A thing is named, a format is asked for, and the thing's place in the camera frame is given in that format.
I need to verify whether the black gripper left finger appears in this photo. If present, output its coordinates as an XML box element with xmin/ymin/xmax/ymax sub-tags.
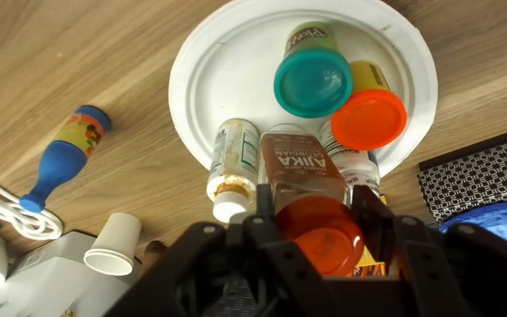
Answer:
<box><xmin>253</xmin><ymin>181</ymin><xmax>276</xmax><ymax>229</ymax></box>

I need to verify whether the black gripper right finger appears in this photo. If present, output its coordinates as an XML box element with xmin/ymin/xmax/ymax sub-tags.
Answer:
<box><xmin>350</xmin><ymin>183</ymin><xmax>408</xmax><ymax>267</ymax></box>

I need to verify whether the brown spice bottle orange cap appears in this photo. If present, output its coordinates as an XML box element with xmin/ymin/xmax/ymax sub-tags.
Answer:
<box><xmin>258</xmin><ymin>132</ymin><xmax>366</xmax><ymax>278</ymax></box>

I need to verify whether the white pill bottle with label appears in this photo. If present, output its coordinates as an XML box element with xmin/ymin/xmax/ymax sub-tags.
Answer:
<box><xmin>204</xmin><ymin>116</ymin><xmax>262</xmax><ymax>225</ymax></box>

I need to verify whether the orange lid dough tub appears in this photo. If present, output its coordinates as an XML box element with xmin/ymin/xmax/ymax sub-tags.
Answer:
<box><xmin>329</xmin><ymin>60</ymin><xmax>410</xmax><ymax>153</ymax></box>

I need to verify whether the teal lid dough tub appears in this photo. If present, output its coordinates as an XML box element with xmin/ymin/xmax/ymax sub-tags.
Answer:
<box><xmin>272</xmin><ymin>21</ymin><xmax>355</xmax><ymax>119</ymax></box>

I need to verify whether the blue toy bottle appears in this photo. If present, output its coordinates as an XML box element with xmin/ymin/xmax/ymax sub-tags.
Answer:
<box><xmin>17</xmin><ymin>104</ymin><xmax>114</xmax><ymax>215</ymax></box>

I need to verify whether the white paper plate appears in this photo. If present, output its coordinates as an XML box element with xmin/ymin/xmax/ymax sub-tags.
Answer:
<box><xmin>167</xmin><ymin>0</ymin><xmax>440</xmax><ymax>179</ymax></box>

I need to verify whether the yellow open cardboard box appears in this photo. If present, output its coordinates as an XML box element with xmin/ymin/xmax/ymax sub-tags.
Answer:
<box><xmin>353</xmin><ymin>245</ymin><xmax>389</xmax><ymax>278</ymax></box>

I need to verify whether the brown moose plush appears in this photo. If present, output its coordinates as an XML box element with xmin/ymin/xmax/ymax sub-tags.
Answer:
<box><xmin>142</xmin><ymin>237</ymin><xmax>169</xmax><ymax>259</ymax></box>

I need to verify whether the white foam cup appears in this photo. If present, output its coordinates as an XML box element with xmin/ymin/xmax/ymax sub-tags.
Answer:
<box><xmin>81</xmin><ymin>211</ymin><xmax>144</xmax><ymax>278</ymax></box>

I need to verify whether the white planter machine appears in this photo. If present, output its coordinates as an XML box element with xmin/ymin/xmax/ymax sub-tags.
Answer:
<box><xmin>0</xmin><ymin>227</ymin><xmax>144</xmax><ymax>317</ymax></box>

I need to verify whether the white coiled cable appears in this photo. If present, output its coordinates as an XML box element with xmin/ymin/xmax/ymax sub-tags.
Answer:
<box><xmin>0</xmin><ymin>172</ymin><xmax>66</xmax><ymax>241</ymax></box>

